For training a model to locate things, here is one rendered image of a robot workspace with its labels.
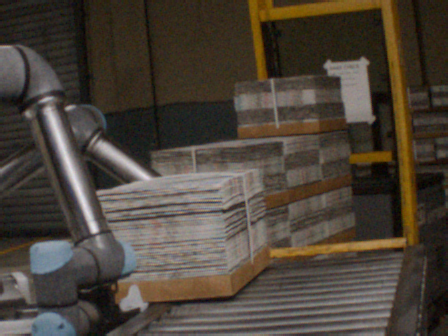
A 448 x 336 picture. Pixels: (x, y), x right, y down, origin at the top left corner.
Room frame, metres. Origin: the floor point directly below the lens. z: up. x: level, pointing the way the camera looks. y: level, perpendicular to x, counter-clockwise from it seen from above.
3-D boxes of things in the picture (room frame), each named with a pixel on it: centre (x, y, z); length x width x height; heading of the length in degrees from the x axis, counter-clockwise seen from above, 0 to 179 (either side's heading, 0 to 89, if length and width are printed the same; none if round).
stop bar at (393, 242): (2.16, -0.38, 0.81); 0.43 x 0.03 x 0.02; 72
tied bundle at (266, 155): (3.15, -0.18, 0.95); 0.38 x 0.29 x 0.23; 52
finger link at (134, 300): (1.75, 0.08, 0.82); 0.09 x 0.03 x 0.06; 135
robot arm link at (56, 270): (1.54, 0.20, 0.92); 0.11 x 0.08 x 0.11; 139
